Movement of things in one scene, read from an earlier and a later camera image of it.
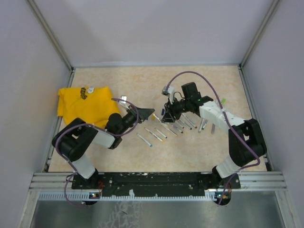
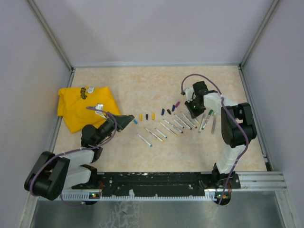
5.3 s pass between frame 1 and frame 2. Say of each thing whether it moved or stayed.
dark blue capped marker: stayed
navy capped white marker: stayed
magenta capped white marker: stayed
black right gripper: moved
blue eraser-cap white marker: stayed
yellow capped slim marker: moved
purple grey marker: stayed
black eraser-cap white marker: stayed
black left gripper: moved
